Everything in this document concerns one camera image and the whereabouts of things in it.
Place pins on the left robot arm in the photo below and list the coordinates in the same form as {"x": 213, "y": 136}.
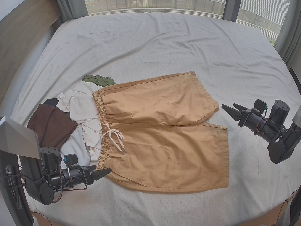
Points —
{"x": 30, "y": 180}

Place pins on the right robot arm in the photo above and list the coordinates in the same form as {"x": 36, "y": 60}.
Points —
{"x": 279, "y": 112}

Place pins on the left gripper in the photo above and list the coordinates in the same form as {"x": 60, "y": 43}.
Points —
{"x": 77, "y": 175}

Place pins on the brown garment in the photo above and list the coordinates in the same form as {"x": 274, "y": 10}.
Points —
{"x": 51, "y": 126}

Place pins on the grey-green curtain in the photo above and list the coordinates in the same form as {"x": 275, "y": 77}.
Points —
{"x": 292, "y": 20}
{"x": 70, "y": 1}

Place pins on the black garment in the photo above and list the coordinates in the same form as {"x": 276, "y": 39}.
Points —
{"x": 50, "y": 102}

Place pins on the olive green garment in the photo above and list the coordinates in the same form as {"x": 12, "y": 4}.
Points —
{"x": 98, "y": 80}

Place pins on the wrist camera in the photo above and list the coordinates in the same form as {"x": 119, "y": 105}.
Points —
{"x": 259, "y": 105}
{"x": 71, "y": 160}

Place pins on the tan shorts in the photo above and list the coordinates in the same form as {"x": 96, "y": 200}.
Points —
{"x": 164, "y": 131}

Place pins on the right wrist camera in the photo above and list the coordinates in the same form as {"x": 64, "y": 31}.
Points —
{"x": 259, "y": 105}

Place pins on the bed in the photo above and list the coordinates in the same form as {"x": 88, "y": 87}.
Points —
{"x": 164, "y": 43}

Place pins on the cream white garment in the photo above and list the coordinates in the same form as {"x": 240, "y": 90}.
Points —
{"x": 82, "y": 102}

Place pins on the window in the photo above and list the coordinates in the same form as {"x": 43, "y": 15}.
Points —
{"x": 232, "y": 3}

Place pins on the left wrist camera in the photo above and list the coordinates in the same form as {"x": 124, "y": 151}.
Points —
{"x": 71, "y": 160}

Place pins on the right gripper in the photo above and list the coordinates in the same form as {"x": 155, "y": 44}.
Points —
{"x": 252, "y": 122}

